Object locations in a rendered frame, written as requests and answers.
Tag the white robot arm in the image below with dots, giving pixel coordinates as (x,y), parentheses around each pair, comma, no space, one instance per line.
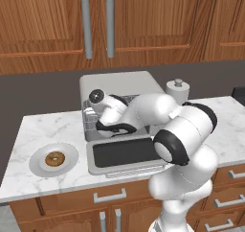
(188,130)

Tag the white toaster oven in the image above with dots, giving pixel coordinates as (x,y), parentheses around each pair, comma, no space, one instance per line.
(118,82)

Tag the toaster oven door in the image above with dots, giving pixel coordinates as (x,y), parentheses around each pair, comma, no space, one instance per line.
(124,152)

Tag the grey plate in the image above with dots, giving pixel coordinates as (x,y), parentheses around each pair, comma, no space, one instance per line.
(68,152)

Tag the brown bagel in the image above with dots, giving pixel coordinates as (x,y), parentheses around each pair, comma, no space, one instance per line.
(48,160)

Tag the wooden base cupboard door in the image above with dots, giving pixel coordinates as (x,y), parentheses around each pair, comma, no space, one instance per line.
(63,224)
(137,218)

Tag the wide wooden drawer front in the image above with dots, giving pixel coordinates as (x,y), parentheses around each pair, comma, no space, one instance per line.
(70,200)

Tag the black appliance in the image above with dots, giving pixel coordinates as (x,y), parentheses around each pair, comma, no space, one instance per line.
(240,97)

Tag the narrow wooden drawer front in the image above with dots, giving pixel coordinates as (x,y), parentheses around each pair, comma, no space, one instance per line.
(225,175)
(236,194)
(223,218)

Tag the wooden wall cupboard door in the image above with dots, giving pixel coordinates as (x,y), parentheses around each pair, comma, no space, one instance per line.
(228,18)
(38,21)
(153,18)

